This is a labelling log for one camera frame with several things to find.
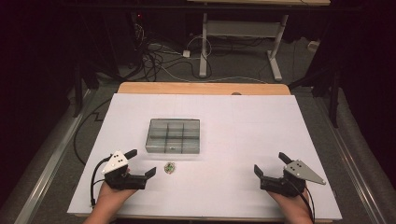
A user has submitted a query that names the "white floor cable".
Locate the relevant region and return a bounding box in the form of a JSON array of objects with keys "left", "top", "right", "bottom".
[{"left": 155, "top": 63, "right": 269, "bottom": 85}]

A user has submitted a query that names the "person's left hand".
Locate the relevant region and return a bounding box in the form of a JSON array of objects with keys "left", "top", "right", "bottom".
[{"left": 98, "top": 181, "right": 138, "bottom": 203}]

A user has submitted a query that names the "metal floor rail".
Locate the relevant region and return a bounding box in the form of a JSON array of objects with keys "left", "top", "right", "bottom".
[
  {"left": 13, "top": 90, "right": 94, "bottom": 224},
  {"left": 314, "top": 96, "right": 387, "bottom": 224}
]

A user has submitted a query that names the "tangle of black floor cables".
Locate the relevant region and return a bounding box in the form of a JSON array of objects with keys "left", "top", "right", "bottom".
[{"left": 130, "top": 22, "right": 213, "bottom": 82}]

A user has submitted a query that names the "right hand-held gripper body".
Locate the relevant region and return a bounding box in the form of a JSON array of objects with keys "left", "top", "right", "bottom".
[{"left": 261, "top": 159, "right": 327, "bottom": 198}]

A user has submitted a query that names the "clear plastic compartment box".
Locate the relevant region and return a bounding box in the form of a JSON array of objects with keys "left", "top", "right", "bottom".
[{"left": 145, "top": 118, "right": 201, "bottom": 155}]

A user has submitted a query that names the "white paper sheet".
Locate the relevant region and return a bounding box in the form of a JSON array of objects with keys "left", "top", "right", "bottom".
[{"left": 66, "top": 92, "right": 344, "bottom": 221}]

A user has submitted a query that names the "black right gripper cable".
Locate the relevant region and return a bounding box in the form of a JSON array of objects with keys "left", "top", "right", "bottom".
[{"left": 288, "top": 178, "right": 316, "bottom": 224}]

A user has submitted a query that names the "black floor cable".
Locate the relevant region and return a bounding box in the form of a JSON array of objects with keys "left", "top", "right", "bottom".
[{"left": 73, "top": 97, "right": 113, "bottom": 166}]

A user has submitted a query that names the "small round trinket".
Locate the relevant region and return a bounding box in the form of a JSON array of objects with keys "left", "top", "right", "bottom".
[{"left": 163, "top": 161, "right": 177, "bottom": 175}]

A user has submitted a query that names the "person's right hand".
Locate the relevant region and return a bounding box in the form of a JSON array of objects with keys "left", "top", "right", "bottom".
[{"left": 268, "top": 189, "right": 312, "bottom": 214}]

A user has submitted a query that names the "black stand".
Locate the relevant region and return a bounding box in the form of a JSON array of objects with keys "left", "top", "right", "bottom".
[
  {"left": 73, "top": 62, "right": 101, "bottom": 119},
  {"left": 289, "top": 62, "right": 340, "bottom": 129}
]

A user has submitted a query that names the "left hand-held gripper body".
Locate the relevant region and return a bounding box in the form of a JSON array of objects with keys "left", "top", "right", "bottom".
[{"left": 102, "top": 149, "right": 148, "bottom": 191}]

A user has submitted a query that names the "white metal desk frame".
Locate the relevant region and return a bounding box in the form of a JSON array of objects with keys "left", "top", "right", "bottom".
[{"left": 199, "top": 12, "right": 289, "bottom": 82}]

